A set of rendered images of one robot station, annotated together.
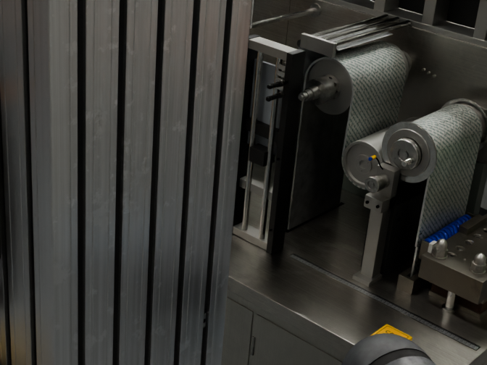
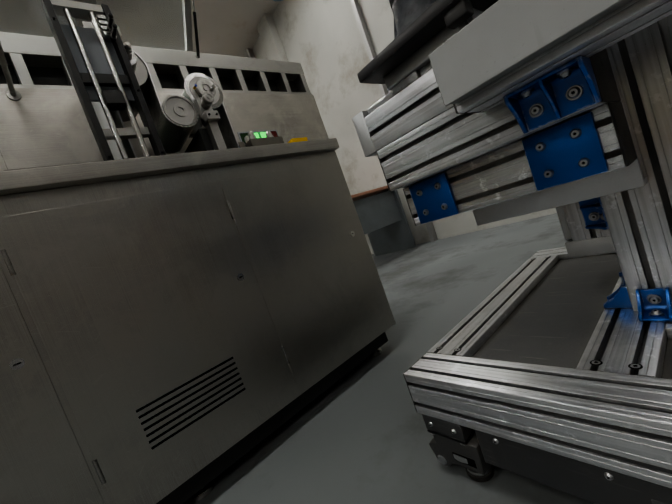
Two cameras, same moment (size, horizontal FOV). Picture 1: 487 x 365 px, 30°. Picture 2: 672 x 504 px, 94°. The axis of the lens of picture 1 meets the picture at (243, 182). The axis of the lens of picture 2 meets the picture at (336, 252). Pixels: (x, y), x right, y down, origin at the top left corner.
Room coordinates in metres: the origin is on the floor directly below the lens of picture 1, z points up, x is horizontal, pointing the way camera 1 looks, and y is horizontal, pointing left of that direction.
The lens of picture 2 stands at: (1.41, 0.84, 0.56)
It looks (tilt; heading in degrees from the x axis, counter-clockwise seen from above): 4 degrees down; 281
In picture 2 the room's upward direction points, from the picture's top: 20 degrees counter-clockwise
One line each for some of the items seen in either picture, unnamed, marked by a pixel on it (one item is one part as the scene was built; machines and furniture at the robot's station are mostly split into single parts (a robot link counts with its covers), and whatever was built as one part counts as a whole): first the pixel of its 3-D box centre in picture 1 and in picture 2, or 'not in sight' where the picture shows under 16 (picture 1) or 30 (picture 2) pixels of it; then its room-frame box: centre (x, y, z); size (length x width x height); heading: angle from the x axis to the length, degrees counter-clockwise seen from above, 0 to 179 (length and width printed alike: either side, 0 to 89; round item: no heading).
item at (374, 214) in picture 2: not in sight; (347, 236); (1.97, -2.97, 0.43); 1.54 x 0.79 x 0.86; 49
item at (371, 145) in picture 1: (390, 150); (173, 125); (2.11, -0.37, 1.18); 0.26 x 0.12 x 0.12; 141
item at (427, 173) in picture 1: (409, 152); (204, 91); (1.93, -0.38, 1.25); 0.15 x 0.01 x 0.15; 51
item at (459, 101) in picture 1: (462, 126); not in sight; (2.13, -0.54, 1.25); 0.15 x 0.01 x 0.15; 51
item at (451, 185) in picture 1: (446, 198); (221, 137); (1.99, -0.50, 1.11); 0.23 x 0.01 x 0.18; 141
